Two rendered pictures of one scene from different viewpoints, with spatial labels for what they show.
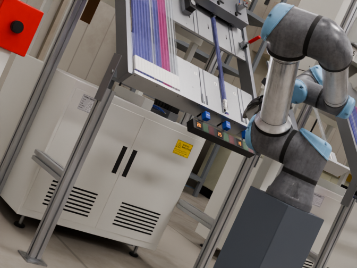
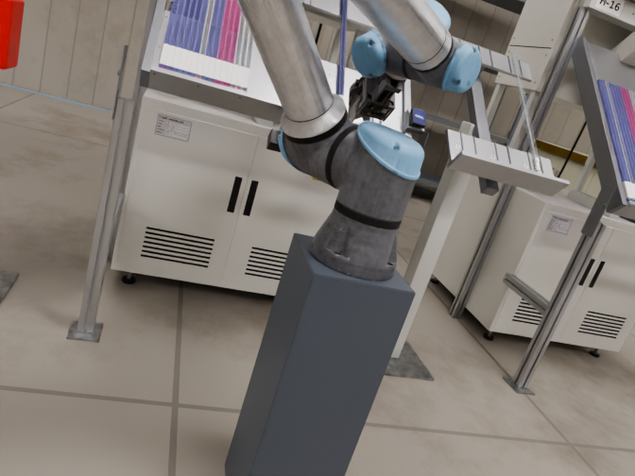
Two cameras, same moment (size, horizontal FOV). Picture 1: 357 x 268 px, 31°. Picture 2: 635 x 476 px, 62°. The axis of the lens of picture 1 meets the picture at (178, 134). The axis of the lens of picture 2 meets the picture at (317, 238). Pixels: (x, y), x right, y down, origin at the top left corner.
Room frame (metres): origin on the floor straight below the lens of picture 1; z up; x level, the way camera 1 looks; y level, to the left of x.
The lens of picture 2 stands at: (1.17, -0.61, 0.85)
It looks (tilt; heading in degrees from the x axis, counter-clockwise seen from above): 17 degrees down; 18
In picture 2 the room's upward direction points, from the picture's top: 17 degrees clockwise
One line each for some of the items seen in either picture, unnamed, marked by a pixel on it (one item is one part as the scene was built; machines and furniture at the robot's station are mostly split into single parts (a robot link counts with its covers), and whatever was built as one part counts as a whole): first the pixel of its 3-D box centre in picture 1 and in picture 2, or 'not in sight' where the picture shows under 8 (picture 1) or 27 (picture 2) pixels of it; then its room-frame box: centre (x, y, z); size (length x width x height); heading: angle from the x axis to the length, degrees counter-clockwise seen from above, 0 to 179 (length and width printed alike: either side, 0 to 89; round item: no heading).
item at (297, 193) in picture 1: (294, 187); (360, 234); (2.02, -0.40, 0.60); 0.15 x 0.15 x 0.10
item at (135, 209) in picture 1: (83, 155); (229, 191); (2.89, 0.35, 0.31); 0.70 x 0.65 x 0.62; 127
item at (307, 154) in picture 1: (307, 153); (379, 168); (2.02, -0.39, 0.72); 0.13 x 0.12 x 0.14; 68
